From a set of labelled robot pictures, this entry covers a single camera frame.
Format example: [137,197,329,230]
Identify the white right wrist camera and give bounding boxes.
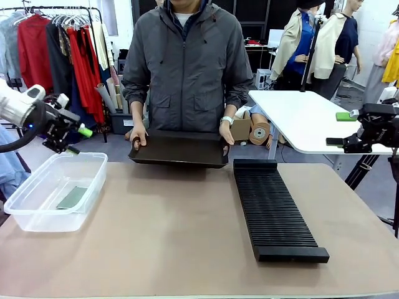
[382,86,399,104]

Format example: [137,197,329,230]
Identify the clear plastic box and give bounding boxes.
[3,151,109,233]

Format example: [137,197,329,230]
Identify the mannequin yellow and pink clothes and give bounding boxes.
[362,18,399,104]

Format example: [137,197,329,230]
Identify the black slotted PCB rack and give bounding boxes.
[233,158,330,264]

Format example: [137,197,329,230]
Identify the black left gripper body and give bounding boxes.
[42,112,81,154]

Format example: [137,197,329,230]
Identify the brown cardboard box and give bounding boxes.
[231,110,252,143]

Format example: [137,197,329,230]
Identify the black camera pole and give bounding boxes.
[299,17,324,93]

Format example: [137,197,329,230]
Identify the person's right forearm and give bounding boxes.
[122,82,148,125]

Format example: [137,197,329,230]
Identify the white side table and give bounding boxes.
[248,89,399,160]

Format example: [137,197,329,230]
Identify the mannequin beige coat blue shirt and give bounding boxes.
[269,0,319,82]

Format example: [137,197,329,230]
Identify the person in grey jacket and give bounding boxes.
[121,0,254,133]

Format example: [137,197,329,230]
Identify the person's left forearm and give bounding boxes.
[222,81,254,119]

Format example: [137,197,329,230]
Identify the large light green PCB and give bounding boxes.
[56,185,89,211]

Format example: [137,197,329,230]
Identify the black tripod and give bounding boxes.
[344,153,399,239]

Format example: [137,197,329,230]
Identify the white monitor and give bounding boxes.
[267,28,286,48]

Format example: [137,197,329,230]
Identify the lying mannequin blue shirt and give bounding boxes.
[241,104,281,149]

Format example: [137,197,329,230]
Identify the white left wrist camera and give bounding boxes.
[54,93,70,110]

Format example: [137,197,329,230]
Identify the grey hanging garment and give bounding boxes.
[0,12,23,80]

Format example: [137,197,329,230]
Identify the person's right hand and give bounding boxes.
[129,122,149,151]

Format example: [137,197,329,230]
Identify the cream hanging garment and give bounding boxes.
[91,21,115,72]

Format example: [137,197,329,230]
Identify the cardboard spool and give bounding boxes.
[249,121,271,146]

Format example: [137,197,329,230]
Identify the black hanging jacket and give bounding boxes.
[46,21,74,101]

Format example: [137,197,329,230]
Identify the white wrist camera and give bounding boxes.
[382,86,399,104]
[54,93,70,110]

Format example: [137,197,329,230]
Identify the black plastic tray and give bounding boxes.
[128,129,232,170]

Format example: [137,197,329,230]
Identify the beige paper roll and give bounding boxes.
[105,77,125,110]
[94,82,118,115]

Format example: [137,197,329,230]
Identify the person's left hand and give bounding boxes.
[218,122,236,146]

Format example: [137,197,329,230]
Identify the white plastic crate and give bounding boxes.
[255,68,276,92]

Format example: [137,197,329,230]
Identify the red hanging shirt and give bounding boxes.
[17,13,54,94]

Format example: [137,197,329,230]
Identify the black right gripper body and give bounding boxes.
[357,102,399,148]

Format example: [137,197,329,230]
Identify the dark grey storage bin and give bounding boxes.
[110,111,135,136]

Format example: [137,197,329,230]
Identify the red hanging dress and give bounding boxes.
[66,26,106,125]

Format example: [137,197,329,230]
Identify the mannequin cream jacket navy dress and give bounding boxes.
[311,0,364,101]

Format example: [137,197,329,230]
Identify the light blue fabric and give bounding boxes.
[0,124,32,201]

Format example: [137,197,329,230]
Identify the black clothes rail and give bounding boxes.
[0,5,110,143]

